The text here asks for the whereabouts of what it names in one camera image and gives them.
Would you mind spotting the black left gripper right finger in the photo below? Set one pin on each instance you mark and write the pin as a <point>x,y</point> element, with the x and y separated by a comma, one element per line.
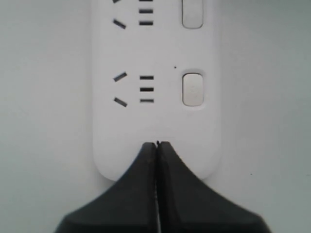
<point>187,205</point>

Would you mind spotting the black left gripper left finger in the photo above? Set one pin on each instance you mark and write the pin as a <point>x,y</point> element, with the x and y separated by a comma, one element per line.
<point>128,206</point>

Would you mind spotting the white five-outlet power strip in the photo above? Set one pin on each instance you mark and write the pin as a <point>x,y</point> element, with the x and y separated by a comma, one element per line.
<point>156,77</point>

